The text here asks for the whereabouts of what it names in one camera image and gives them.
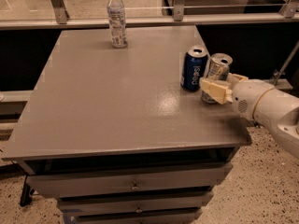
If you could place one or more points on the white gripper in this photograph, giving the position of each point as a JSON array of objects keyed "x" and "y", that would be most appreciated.
[{"x": 245, "y": 97}]

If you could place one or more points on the silver redbull can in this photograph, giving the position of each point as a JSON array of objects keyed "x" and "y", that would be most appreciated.
[{"x": 219, "y": 66}]

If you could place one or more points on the blue pepsi can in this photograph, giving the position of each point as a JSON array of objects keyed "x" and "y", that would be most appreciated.
[{"x": 194, "y": 67}]

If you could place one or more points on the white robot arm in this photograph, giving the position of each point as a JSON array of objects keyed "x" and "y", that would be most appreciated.
[{"x": 259, "y": 101}]

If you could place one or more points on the top grey drawer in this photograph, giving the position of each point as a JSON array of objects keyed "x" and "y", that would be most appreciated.
[{"x": 126, "y": 181}]

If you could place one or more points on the grey drawer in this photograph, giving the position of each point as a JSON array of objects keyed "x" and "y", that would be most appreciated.
[
  {"x": 170, "y": 216},
  {"x": 136, "y": 203},
  {"x": 126, "y": 181}
]

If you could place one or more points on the grey drawer cabinet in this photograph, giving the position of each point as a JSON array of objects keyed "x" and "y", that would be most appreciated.
[{"x": 97, "y": 108}]

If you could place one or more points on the clear plastic water bottle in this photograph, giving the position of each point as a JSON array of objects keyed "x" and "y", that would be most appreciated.
[{"x": 117, "y": 23}]

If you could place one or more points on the bottom grey drawer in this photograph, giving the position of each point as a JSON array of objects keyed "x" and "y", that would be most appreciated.
[{"x": 170, "y": 216}]

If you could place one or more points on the middle grey drawer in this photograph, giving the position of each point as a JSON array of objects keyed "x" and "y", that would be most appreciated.
[{"x": 136, "y": 203}]

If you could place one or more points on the metal railing frame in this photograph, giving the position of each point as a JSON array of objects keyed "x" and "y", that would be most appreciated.
[{"x": 83, "y": 14}]

